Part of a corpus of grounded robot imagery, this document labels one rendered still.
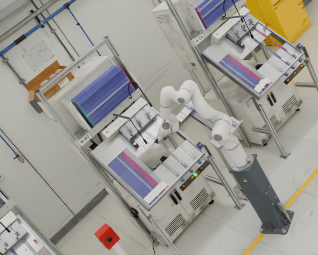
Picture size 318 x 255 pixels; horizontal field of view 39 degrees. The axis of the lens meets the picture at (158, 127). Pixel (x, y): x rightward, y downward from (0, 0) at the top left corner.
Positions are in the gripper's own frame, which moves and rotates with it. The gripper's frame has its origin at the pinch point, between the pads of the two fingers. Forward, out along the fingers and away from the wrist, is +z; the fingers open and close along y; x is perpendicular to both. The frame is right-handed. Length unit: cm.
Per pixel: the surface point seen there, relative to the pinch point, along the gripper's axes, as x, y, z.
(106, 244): 30, 91, 17
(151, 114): -22.0, -13.1, 8.9
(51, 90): -97, 36, 9
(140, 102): -36.6, -13.8, 9.6
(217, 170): 54, -22, 19
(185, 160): 27.7, -4.2, 6.1
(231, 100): 16, -98, 47
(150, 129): -13.4, -3.9, 13.5
